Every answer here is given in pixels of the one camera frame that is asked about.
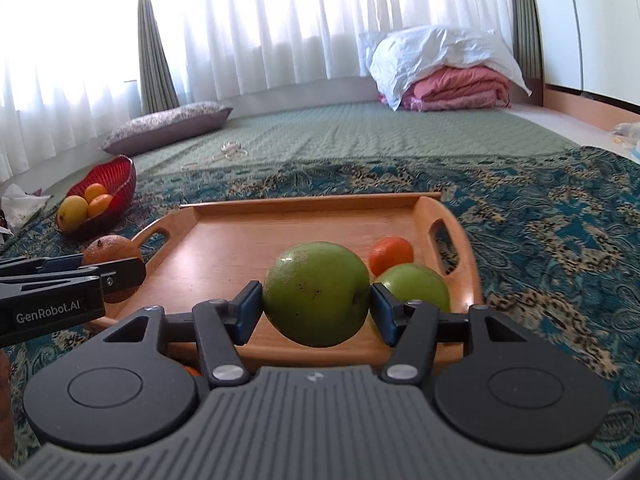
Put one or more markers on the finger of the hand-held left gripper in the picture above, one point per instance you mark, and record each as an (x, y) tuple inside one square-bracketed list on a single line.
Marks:
[(45, 263), (122, 280)]

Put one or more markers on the green quilted mat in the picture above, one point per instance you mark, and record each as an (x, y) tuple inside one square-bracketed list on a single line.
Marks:
[(350, 127)]

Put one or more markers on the brownish orange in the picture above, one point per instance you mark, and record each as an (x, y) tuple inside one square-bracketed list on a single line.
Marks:
[(111, 250)]

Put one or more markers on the large green apple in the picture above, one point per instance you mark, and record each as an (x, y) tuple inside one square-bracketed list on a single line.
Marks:
[(316, 301)]

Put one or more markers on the floral purple pillow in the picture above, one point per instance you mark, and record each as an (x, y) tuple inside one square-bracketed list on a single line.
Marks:
[(167, 125)]

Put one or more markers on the red glass bowl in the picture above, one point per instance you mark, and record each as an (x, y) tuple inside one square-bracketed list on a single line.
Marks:
[(117, 180)]

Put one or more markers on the teal paisley blanket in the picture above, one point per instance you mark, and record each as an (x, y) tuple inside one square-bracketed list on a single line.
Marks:
[(525, 240)]

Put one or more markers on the grey-green drape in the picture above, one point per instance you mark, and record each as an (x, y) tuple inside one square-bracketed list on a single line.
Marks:
[(154, 40), (526, 15)]

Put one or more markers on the clear plastic bag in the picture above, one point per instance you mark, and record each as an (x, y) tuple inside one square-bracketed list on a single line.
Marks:
[(627, 134)]

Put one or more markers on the small orange tangerine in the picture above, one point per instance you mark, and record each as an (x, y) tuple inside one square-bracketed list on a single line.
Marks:
[(391, 256)]

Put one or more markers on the clear plastic item on bed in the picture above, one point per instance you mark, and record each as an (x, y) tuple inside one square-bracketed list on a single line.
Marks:
[(227, 152)]

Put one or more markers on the white pillow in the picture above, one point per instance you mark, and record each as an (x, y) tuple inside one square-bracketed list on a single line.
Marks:
[(440, 55)]

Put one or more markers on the white sheer curtain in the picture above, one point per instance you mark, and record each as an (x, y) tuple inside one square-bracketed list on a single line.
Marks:
[(280, 25)]

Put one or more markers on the small green apple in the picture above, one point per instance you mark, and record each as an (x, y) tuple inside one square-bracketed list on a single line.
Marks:
[(417, 287)]

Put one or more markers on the pink folded blanket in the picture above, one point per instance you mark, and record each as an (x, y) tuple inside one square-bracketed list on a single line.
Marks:
[(457, 89)]

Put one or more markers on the white crumpled cloth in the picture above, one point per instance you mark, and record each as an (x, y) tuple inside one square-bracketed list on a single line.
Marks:
[(20, 202)]

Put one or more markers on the yellow lemon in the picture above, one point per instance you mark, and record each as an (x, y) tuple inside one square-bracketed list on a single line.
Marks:
[(71, 212)]

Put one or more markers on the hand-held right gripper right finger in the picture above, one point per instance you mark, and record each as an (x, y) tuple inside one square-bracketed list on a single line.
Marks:
[(384, 316)]

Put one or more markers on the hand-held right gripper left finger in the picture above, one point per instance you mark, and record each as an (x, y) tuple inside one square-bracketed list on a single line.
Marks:
[(246, 311)]

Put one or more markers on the white wardrobe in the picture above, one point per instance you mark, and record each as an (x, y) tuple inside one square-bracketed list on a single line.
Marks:
[(590, 25)]

